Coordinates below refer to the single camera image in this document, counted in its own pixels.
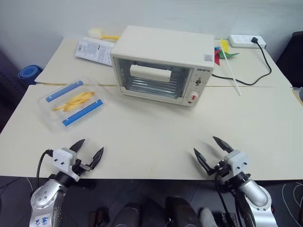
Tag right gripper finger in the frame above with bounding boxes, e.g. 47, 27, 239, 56
212, 136, 234, 155
193, 148, 216, 175

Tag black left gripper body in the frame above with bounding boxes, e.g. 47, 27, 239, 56
71, 152, 92, 176

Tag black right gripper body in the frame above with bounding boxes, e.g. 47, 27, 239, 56
214, 159, 238, 184

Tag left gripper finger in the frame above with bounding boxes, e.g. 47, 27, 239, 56
89, 147, 105, 170
69, 139, 86, 153

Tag clear container with blue clips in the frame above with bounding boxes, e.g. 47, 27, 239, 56
37, 76, 107, 133

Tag cream toaster oven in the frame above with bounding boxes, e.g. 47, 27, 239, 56
110, 25, 215, 109

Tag blue container clip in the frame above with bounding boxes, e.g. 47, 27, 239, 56
62, 99, 105, 127
46, 81, 84, 103

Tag yellow french fries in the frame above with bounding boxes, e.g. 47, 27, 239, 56
52, 91, 96, 113

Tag dark rounded shape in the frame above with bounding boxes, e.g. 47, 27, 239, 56
113, 202, 143, 227

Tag colourful pinwheel white stick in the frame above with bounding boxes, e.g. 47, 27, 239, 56
214, 38, 242, 96

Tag dark cabinet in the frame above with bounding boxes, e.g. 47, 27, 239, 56
0, 46, 28, 133

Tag printed white instruction booklet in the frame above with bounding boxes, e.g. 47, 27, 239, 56
75, 36, 116, 67

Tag white power strip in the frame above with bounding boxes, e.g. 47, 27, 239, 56
228, 34, 267, 49

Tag black chair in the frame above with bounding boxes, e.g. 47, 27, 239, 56
276, 31, 303, 88

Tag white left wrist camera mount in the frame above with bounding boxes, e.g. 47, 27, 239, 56
52, 148, 80, 182

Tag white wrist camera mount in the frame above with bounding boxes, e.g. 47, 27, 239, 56
224, 150, 249, 177
52, 148, 80, 182

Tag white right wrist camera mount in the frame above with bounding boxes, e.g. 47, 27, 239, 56
224, 150, 249, 177

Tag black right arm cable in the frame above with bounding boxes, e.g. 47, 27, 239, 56
214, 175, 245, 227

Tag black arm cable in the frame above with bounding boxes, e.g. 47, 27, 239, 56
214, 175, 245, 227
36, 148, 54, 191

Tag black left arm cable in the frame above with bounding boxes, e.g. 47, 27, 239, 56
36, 148, 54, 191

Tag white floor cable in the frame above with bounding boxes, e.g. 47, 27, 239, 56
281, 181, 303, 209

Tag black power cable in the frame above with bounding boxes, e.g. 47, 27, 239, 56
211, 42, 272, 87

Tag cream oven door handle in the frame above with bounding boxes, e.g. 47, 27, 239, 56
129, 64, 171, 83

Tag yellow handled sponge brush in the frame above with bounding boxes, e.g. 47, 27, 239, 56
88, 27, 120, 41

